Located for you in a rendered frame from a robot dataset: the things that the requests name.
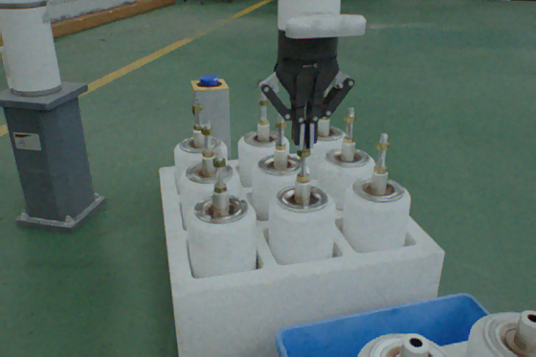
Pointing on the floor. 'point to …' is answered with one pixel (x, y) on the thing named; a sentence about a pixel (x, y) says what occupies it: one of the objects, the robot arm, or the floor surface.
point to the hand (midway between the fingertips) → (304, 134)
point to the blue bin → (413, 318)
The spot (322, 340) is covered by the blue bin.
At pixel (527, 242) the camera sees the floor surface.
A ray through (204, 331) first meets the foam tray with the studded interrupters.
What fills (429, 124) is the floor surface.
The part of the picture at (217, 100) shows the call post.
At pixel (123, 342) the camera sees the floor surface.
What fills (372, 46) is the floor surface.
